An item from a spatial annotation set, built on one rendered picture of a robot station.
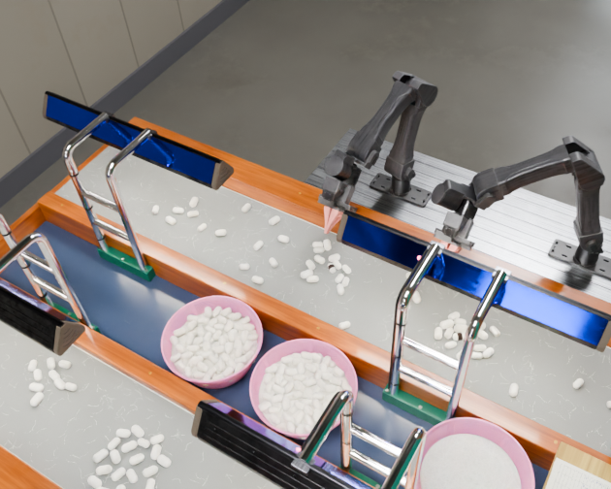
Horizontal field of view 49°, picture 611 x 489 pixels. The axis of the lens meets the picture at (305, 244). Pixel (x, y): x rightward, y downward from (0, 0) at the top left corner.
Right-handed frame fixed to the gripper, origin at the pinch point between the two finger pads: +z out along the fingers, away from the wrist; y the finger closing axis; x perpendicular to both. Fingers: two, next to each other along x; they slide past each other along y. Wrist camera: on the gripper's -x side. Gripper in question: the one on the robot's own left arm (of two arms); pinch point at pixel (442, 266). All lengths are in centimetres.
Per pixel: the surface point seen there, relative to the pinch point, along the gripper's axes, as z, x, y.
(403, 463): 30, -66, 20
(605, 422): 19, -6, 51
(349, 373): 32.6, -19.6, -7.4
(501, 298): -0.4, -33.3, 20.8
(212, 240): 19, -7, -65
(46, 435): 72, -53, -62
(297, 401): 43, -28, -15
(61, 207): 28, -19, -113
